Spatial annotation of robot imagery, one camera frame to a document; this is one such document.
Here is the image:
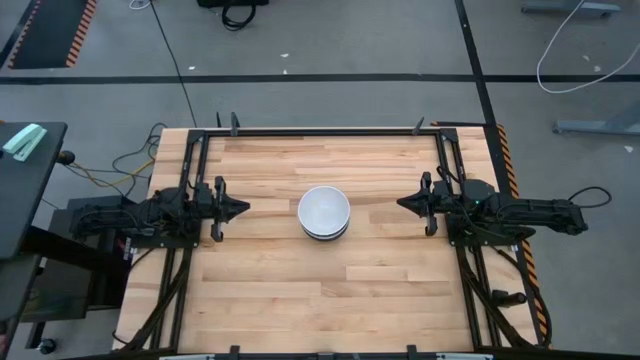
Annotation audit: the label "long black floor cable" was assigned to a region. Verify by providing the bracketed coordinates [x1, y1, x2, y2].
[148, 0, 199, 129]

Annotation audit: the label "black side desk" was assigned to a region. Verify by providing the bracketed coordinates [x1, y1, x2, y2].
[0, 121, 69, 261]

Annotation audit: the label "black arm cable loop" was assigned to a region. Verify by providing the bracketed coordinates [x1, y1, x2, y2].
[567, 185, 613, 210]

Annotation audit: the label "black cylindrical handle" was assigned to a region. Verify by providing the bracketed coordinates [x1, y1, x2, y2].
[491, 288, 528, 308]

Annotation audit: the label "black cable bundle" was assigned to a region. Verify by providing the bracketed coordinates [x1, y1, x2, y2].
[118, 245, 195, 352]
[455, 243, 532, 349]

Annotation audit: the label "mint green stapler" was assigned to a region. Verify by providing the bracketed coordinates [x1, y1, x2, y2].
[1, 123, 49, 163]

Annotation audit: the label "black equipment cart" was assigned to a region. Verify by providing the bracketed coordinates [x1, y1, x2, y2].
[0, 194, 132, 351]

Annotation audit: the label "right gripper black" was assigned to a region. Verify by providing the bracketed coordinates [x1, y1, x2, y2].
[397, 171, 454, 238]

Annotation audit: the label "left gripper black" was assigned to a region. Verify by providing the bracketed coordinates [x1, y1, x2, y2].
[192, 175, 251, 243]

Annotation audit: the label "black mat orange striped edges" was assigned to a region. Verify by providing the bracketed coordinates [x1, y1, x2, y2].
[0, 0, 99, 70]

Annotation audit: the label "grey desk foot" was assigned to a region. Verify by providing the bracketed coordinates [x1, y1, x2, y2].
[520, 0, 622, 16]
[551, 99, 640, 137]

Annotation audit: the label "black aluminium table frame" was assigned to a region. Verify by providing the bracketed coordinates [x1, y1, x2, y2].
[113, 127, 551, 360]

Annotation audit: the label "white floor cable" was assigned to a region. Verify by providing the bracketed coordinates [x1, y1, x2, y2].
[536, 0, 640, 95]

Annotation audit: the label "yellow floor cable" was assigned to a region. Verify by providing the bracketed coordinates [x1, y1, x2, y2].
[74, 158, 156, 189]

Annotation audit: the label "black looped cable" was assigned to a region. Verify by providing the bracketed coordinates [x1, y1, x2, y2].
[110, 121, 169, 197]

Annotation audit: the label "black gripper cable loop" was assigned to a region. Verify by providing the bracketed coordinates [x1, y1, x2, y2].
[435, 164, 464, 185]

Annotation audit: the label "black coiled cable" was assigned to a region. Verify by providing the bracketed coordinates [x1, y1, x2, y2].
[220, 2, 258, 33]

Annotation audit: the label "white ceramic bowl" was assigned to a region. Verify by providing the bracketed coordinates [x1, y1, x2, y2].
[297, 185, 352, 237]

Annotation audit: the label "black box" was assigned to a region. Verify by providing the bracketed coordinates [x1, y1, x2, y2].
[196, 0, 271, 9]

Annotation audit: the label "orange black hazard strip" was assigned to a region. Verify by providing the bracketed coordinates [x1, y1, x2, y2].
[492, 123, 552, 349]

